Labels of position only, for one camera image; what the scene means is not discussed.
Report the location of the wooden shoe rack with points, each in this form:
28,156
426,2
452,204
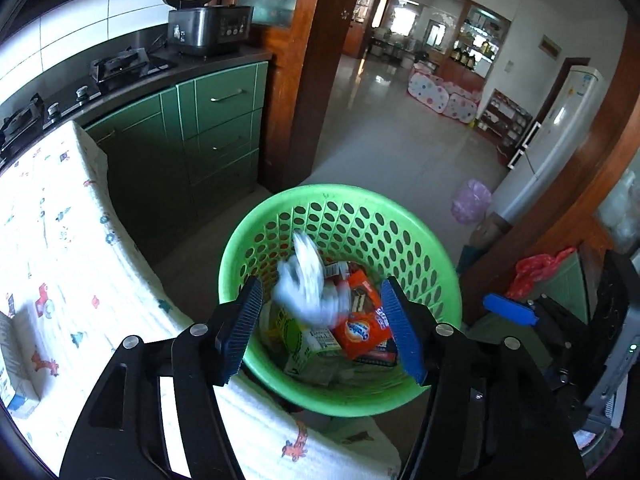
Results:
507,125

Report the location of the silver black kitchen appliance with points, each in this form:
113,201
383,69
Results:
200,30

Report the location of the polka dot play tent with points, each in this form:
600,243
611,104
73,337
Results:
440,95

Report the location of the wooden door frame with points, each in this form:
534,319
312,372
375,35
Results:
300,85
590,170

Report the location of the green kitchen cabinet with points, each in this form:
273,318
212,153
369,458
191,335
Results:
220,130

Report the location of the white standing air conditioner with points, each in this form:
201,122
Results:
555,145

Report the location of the green white carton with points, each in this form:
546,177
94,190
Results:
305,345

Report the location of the green plastic basket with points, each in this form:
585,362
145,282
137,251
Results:
350,210

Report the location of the white blue milk carton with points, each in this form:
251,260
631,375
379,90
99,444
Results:
20,385

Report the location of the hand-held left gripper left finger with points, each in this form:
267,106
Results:
240,330

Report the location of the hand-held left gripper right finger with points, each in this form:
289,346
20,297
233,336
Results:
405,330

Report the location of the wooden display cabinet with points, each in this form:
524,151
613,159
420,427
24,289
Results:
475,40

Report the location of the black gas stove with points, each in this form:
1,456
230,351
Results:
120,67

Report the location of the red plastic bag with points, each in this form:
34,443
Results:
535,267

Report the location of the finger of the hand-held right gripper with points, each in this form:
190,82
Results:
510,308

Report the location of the white paper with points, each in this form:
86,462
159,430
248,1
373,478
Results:
305,285

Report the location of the orange packet blue emblem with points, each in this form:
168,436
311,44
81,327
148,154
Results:
360,332

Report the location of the pink plastic bag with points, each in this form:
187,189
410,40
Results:
470,202

